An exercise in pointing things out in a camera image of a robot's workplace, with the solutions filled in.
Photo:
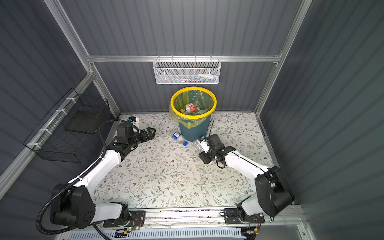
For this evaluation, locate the teal bin with yellow rim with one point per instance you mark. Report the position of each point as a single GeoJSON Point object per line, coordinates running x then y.
{"type": "Point", "coordinates": [194, 133]}

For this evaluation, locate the black wire wall basket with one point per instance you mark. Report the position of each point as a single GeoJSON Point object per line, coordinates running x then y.
{"type": "Point", "coordinates": [71, 135]}

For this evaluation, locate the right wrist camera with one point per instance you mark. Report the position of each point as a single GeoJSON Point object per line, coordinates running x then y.
{"type": "Point", "coordinates": [213, 141]}

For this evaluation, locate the items in white basket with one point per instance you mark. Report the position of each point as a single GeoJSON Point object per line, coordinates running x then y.
{"type": "Point", "coordinates": [200, 79]}

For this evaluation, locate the clear bottle pink label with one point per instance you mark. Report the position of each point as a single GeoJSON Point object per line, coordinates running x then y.
{"type": "Point", "coordinates": [191, 108]}

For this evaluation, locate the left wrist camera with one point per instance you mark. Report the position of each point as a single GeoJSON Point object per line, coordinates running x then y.
{"type": "Point", "coordinates": [134, 120]}

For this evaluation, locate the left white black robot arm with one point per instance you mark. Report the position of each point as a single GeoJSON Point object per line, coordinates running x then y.
{"type": "Point", "coordinates": [72, 205]}

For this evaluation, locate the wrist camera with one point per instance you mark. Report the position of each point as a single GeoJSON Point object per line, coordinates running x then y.
{"type": "Point", "coordinates": [213, 141]}
{"type": "Point", "coordinates": [134, 120]}

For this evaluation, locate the yellow plastic bin liner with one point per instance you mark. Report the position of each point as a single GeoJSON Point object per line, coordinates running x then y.
{"type": "Point", "coordinates": [190, 95]}

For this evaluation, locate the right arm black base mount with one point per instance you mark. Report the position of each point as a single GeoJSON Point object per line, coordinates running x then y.
{"type": "Point", "coordinates": [234, 216]}

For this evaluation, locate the aluminium rail at front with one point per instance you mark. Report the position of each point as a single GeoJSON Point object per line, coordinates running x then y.
{"type": "Point", "coordinates": [214, 217]}

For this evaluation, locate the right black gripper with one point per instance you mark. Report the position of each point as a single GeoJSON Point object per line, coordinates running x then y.
{"type": "Point", "coordinates": [204, 157]}

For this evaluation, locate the white wire wall basket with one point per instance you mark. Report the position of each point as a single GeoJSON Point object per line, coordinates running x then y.
{"type": "Point", "coordinates": [167, 71]}

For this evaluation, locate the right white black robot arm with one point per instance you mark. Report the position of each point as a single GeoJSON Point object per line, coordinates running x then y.
{"type": "Point", "coordinates": [273, 193]}

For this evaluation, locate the clear bottle blue label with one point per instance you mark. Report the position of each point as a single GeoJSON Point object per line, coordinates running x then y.
{"type": "Point", "coordinates": [179, 138]}

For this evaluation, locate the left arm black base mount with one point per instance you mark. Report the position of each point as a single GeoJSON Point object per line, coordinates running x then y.
{"type": "Point", "coordinates": [132, 219]}

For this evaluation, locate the clear bottle white cap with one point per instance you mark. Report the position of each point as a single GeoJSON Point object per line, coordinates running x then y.
{"type": "Point", "coordinates": [197, 145]}

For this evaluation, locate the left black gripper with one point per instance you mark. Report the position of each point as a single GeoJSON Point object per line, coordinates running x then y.
{"type": "Point", "coordinates": [150, 135]}

